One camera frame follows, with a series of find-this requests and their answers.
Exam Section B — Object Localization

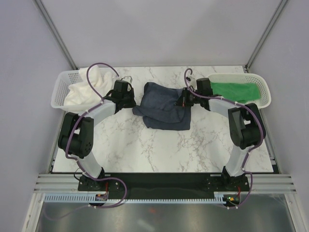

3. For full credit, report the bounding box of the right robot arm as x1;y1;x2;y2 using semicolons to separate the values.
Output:
175;77;266;190

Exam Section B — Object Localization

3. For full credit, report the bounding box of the white towel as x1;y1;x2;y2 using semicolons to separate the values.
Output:
64;65;118;106

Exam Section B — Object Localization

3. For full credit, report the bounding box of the left white plastic basket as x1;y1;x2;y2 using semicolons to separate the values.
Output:
51;68;108;113

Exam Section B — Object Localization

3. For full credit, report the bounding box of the green towel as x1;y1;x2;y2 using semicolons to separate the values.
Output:
211;82;261;103

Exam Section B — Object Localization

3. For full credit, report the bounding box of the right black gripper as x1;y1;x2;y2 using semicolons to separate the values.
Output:
174;87;202;108

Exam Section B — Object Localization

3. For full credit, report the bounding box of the right white plastic basket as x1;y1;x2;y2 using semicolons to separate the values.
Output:
207;73;271;109

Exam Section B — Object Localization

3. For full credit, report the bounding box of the white slotted cable duct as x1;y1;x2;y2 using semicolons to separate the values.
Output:
43;192;240;204

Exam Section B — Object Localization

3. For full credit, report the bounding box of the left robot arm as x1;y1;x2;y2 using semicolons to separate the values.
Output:
58;80;136;190

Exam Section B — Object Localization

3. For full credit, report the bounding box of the dark blue towel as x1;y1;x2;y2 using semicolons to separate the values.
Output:
132;82;191;131

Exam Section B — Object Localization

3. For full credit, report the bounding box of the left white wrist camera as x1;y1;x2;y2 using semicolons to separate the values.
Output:
121;76;133;84

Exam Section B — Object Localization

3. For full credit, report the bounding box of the white plastic basket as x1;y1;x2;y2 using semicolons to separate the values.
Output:
207;73;271;109
51;68;108;113

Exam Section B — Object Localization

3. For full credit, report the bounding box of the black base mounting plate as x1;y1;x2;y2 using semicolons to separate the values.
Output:
78;173;249;199

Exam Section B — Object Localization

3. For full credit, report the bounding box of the aluminium extrusion rail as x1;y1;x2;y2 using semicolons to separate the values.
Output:
34;174;296;194

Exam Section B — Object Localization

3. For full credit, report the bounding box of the right aluminium frame post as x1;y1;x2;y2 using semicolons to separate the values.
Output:
243;0;290;73

